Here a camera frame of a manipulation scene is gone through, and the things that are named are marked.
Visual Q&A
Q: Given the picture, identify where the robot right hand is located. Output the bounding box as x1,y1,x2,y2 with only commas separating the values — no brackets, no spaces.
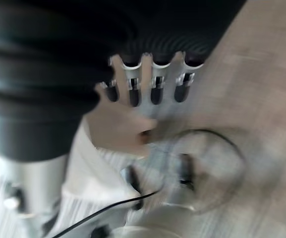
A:
0,0,248,234

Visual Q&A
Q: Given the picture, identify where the silver robot leg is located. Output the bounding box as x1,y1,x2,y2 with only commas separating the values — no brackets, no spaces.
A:
108,142,213,238

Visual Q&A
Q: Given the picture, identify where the white striped bed sheet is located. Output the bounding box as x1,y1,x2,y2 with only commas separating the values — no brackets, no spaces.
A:
0,101,163,238

